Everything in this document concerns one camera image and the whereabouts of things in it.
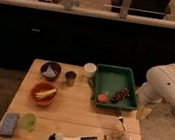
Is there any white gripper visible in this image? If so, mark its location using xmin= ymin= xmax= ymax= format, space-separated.
xmin=136 ymin=90 xmax=153 ymax=120

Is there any dark grape bunch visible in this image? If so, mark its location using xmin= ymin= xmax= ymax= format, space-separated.
xmin=111 ymin=87 xmax=130 ymax=103

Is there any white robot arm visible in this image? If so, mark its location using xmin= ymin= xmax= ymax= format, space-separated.
xmin=136 ymin=63 xmax=175 ymax=120

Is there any metal fork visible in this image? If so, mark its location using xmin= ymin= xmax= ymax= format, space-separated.
xmin=118 ymin=116 xmax=132 ymax=140

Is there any wooden block brush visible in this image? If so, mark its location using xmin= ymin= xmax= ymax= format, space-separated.
xmin=104 ymin=131 xmax=130 ymax=140

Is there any red tomato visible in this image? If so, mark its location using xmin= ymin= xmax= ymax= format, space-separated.
xmin=97 ymin=93 xmax=109 ymax=104

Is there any green plastic tray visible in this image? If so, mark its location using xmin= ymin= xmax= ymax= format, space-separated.
xmin=93 ymin=64 xmax=138 ymax=111

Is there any white paper cup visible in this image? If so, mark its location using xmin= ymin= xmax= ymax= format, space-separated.
xmin=84 ymin=63 xmax=97 ymax=78

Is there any metal cup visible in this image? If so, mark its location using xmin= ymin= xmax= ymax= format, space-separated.
xmin=66 ymin=71 xmax=77 ymax=87

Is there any white dish brush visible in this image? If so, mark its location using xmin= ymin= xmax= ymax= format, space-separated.
xmin=48 ymin=132 xmax=98 ymax=140

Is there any dark brown bowl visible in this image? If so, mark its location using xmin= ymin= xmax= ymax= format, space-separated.
xmin=40 ymin=61 xmax=62 ymax=82

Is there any orange bowl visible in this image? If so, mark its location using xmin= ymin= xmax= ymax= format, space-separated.
xmin=29 ymin=82 xmax=57 ymax=107

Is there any crumpled grey cloth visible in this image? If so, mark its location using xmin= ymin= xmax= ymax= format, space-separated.
xmin=43 ymin=66 xmax=57 ymax=78

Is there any yellow banana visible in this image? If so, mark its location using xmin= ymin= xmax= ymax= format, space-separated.
xmin=35 ymin=88 xmax=57 ymax=100

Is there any green plastic cup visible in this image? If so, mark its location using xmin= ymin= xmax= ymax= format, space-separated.
xmin=19 ymin=113 xmax=36 ymax=131

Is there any blue sponge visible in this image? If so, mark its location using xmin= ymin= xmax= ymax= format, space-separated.
xmin=0 ymin=113 xmax=20 ymax=138

